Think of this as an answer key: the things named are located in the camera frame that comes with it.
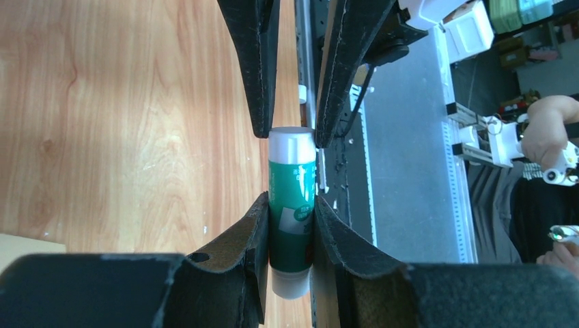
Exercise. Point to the white green glue stick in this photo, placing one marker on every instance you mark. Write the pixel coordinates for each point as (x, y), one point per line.
(291, 195)

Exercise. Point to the white storage box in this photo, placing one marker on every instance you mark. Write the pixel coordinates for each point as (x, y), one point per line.
(468, 31)

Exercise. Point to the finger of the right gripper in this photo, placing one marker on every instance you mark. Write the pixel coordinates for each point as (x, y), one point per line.
(254, 29)
(350, 29)

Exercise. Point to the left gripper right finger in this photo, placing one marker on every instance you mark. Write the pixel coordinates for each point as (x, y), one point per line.
(354, 284)

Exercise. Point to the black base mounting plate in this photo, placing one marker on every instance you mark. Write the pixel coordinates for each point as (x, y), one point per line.
(344, 176)

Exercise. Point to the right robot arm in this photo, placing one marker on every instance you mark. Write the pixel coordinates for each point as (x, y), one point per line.
(407, 22)

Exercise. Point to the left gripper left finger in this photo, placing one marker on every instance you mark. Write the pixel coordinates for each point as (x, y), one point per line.
(222, 284)

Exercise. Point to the operator bare hand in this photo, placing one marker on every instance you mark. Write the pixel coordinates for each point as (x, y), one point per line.
(545, 136)

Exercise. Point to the white teleoperation handle device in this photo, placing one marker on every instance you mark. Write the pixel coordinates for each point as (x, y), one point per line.
(490, 140)

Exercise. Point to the brown paper envelope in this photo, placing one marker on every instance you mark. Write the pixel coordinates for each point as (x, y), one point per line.
(14, 247)

